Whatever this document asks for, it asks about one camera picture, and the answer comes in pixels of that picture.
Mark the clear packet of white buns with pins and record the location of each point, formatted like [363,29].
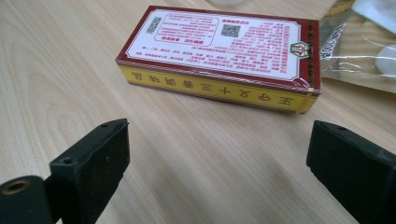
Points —
[351,46]

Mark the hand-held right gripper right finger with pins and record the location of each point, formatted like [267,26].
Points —
[355,171]

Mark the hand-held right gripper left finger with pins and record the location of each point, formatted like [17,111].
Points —
[90,174]

